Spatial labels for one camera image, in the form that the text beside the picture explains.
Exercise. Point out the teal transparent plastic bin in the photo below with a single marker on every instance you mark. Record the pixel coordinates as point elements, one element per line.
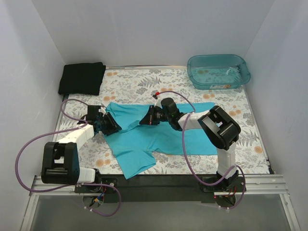
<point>217,71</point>

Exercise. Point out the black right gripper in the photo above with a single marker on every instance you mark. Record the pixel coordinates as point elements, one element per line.
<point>152,115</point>

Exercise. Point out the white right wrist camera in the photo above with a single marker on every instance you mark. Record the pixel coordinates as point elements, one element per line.
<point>157,104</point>

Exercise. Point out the floral patterned table mat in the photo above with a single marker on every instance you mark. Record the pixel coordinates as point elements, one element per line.
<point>135,86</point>

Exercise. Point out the folded black t-shirt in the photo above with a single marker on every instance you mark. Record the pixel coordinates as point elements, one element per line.
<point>82,78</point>

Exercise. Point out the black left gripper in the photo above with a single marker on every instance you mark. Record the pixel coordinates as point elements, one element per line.
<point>107,125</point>

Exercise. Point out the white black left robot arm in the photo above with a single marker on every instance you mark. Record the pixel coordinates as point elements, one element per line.
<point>60,163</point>

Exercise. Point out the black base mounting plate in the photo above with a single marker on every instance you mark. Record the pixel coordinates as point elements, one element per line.
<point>170,188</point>

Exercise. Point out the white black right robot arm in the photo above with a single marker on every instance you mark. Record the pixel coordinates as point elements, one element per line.
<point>221,130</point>

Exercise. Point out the turquoise t-shirt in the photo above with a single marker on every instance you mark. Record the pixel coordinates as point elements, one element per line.
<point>134,144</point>

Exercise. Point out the aluminium frame rail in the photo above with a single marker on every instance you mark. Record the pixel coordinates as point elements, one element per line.
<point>265,206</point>

